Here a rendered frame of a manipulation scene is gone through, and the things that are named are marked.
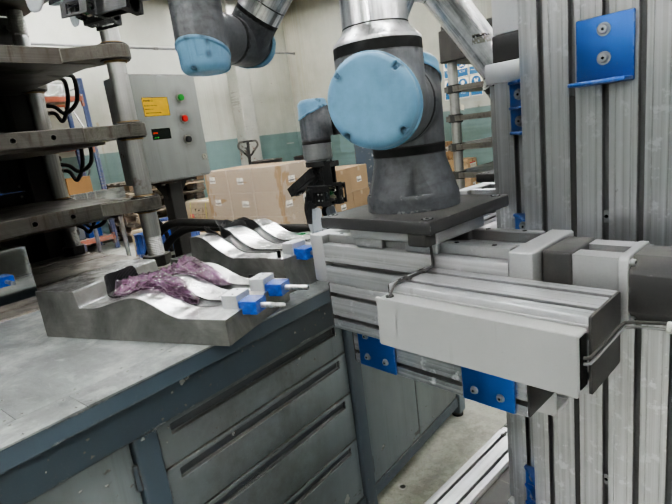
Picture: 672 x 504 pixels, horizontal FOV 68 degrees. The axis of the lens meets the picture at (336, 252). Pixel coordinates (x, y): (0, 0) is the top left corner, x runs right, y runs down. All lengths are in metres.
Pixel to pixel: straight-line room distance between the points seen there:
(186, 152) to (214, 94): 7.36
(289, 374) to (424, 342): 0.68
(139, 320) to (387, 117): 0.70
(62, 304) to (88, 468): 0.39
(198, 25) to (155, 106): 1.29
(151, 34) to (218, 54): 8.28
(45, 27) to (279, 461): 7.61
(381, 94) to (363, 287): 0.37
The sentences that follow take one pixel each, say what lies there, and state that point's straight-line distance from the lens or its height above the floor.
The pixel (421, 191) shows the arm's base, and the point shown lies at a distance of 0.78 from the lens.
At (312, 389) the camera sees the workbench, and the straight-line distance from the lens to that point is 1.36.
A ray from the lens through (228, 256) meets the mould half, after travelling 1.38.
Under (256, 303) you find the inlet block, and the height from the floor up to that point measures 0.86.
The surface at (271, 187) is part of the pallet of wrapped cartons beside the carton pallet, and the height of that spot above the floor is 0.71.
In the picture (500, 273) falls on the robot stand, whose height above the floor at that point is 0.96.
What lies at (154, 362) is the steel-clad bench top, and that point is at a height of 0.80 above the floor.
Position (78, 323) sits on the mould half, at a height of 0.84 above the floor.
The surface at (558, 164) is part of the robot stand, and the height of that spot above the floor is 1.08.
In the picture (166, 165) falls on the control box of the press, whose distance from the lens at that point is 2.06.
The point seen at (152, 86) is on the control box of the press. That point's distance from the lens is 2.08.
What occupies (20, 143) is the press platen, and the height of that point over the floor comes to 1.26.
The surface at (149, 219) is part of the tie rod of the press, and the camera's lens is 1.86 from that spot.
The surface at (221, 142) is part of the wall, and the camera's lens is 9.39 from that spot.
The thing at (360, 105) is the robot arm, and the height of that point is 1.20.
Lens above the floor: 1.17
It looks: 13 degrees down
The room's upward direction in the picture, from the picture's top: 7 degrees counter-clockwise
